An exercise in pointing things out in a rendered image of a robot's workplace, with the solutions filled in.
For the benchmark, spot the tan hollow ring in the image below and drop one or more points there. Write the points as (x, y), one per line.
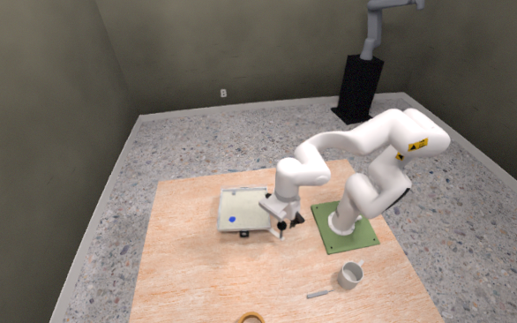
(248, 315)

